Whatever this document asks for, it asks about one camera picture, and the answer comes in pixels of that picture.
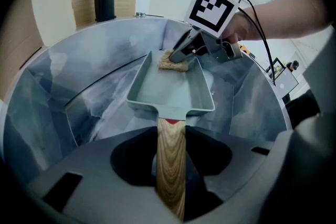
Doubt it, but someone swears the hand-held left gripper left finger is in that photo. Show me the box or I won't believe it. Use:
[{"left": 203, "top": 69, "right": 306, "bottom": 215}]
[{"left": 26, "top": 125, "right": 183, "bottom": 224}]

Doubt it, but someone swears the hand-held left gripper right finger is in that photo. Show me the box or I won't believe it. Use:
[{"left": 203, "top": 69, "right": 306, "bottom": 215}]
[{"left": 183, "top": 124, "right": 276, "bottom": 223}]

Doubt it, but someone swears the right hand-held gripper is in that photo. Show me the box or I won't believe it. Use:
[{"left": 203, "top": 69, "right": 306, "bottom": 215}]
[{"left": 169, "top": 0, "right": 244, "bottom": 64}]

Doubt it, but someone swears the beige scrubbing sponge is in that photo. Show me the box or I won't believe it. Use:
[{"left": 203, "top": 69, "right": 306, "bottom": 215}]
[{"left": 157, "top": 49, "right": 190, "bottom": 73}]

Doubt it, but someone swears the person's right forearm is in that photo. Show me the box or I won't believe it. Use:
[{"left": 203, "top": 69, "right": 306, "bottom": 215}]
[{"left": 246, "top": 0, "right": 332, "bottom": 41}]

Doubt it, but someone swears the person's right hand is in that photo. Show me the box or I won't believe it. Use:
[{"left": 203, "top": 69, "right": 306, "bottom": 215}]
[{"left": 222, "top": 8, "right": 255, "bottom": 45}]

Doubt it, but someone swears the wooden cart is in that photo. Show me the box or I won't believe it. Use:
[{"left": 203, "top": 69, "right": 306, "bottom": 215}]
[{"left": 239, "top": 44, "right": 259, "bottom": 61}]

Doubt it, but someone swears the person's black clothing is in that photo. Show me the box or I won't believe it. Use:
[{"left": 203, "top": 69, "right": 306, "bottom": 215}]
[{"left": 285, "top": 0, "right": 336, "bottom": 129}]

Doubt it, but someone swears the black framed monitor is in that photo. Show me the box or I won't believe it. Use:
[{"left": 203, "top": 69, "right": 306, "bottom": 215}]
[{"left": 265, "top": 57, "right": 287, "bottom": 79}]

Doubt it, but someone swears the grey laptop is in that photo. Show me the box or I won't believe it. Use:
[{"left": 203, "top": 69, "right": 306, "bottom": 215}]
[{"left": 272, "top": 68, "right": 300, "bottom": 95}]

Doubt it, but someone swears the white soap bottle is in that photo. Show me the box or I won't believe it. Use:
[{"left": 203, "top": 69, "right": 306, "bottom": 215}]
[{"left": 30, "top": 0, "right": 77, "bottom": 47}]

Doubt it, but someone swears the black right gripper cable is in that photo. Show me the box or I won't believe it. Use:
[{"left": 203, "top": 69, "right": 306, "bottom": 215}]
[{"left": 237, "top": 0, "right": 276, "bottom": 84}]

